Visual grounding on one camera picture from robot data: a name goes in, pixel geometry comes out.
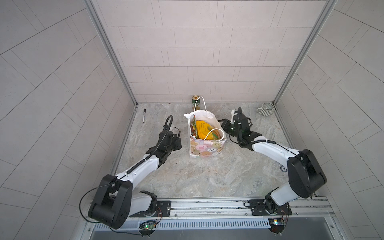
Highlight green red snack bag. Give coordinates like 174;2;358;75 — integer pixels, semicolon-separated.
190;115;198;138

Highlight white paper bag pig print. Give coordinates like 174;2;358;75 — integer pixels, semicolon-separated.
185;97;227;158

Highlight large yellow snack bag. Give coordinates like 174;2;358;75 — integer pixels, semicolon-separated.
196;121;222;140

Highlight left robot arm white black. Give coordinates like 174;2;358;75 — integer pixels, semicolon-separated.
88;115;182;230

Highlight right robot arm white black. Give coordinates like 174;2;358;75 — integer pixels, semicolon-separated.
219;108;327;215

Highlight striped ceramic mug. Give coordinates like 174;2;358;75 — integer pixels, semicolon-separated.
257;103;275;117

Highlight green drink can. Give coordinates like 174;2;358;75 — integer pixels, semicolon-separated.
192;95;200;111

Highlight left circuit board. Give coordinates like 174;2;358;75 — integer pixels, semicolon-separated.
139;221;157;231

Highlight circuit board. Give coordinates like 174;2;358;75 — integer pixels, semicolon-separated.
268;218;286;234
139;221;157;231

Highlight right circuit board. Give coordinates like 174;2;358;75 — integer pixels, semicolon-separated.
268;218;286;234

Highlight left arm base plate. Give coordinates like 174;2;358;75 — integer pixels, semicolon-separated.
130;201;171;218

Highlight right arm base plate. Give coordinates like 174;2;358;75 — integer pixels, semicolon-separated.
243;199;292;216

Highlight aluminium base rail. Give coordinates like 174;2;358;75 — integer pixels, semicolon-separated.
155;197;336;220

